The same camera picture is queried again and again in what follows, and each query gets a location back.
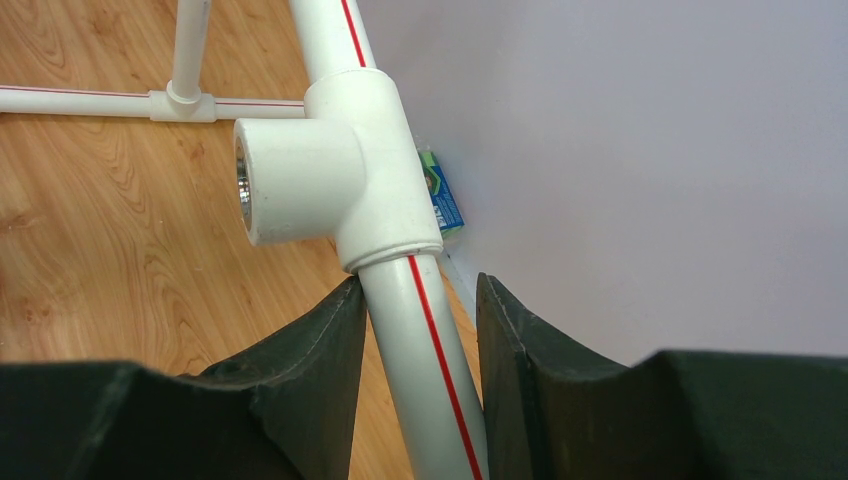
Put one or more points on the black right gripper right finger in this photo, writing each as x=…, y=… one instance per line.
x=555, y=409

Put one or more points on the green blue small box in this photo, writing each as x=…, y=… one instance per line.
x=446, y=209

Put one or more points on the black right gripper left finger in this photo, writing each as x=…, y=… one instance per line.
x=284, y=408

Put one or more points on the white PVC pipe frame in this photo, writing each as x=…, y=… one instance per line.
x=340, y=163

